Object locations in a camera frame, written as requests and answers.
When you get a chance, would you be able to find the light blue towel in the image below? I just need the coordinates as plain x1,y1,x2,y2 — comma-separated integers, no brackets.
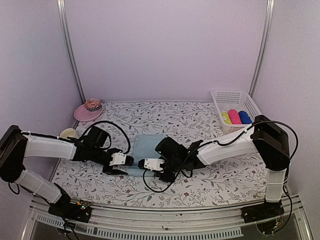
126,134,166,177

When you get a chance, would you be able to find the dark blue towel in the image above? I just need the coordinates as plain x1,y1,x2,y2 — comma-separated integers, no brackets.
238,110,253,125

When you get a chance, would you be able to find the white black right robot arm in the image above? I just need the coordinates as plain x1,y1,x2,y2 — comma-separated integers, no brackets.
137,115,293,218

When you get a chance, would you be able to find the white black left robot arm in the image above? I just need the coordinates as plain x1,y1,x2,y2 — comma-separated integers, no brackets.
0,124,134,217

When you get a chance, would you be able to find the cream ceramic mug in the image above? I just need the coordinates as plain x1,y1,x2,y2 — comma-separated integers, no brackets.
59,128,79,139

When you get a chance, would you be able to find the pink plate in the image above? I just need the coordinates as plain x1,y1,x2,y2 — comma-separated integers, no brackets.
73,104,103,122

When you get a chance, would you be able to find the floral tablecloth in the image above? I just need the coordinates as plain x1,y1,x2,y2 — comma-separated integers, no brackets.
52,102,267,209

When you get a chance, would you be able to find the yellow rolled towel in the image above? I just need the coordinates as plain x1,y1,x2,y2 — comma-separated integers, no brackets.
221,111,232,125

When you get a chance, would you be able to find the pink rolled towel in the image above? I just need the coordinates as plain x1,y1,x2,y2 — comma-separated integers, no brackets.
228,109,242,125

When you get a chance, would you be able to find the white plastic basket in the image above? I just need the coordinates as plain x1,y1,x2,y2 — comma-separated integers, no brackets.
210,89,262,135

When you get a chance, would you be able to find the left black camera cable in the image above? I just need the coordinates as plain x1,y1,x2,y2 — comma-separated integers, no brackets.
81,120,131,156

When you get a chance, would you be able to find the black camera cable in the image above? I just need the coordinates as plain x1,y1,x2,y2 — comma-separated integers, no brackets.
81,120,131,156
142,120,299,226

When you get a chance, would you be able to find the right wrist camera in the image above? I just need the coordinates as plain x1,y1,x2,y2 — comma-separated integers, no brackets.
154,137,187,164

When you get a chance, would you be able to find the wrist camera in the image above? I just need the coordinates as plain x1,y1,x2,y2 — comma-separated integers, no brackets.
154,137,187,164
83,126,110,148

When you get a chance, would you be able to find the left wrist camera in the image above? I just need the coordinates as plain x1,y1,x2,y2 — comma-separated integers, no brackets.
83,126,110,148

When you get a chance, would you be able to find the right black camera cable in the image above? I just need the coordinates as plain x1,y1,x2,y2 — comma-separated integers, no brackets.
142,120,299,226

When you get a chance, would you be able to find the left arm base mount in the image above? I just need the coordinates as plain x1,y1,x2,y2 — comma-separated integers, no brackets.
48,197,92,223

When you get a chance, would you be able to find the aluminium front rail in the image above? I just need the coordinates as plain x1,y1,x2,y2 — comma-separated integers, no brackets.
21,195,313,240

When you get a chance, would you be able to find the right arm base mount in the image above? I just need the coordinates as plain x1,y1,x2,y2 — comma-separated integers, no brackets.
241,200,285,223

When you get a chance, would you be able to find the left aluminium frame post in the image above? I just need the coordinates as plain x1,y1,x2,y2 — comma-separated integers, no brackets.
56,0,86,104

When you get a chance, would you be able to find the aluminium frame post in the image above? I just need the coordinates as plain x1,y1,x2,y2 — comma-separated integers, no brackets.
248,0,275,98
56,0,86,104

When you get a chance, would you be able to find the right aluminium frame post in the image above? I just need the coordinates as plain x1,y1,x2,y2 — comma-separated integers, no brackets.
248,0,275,98

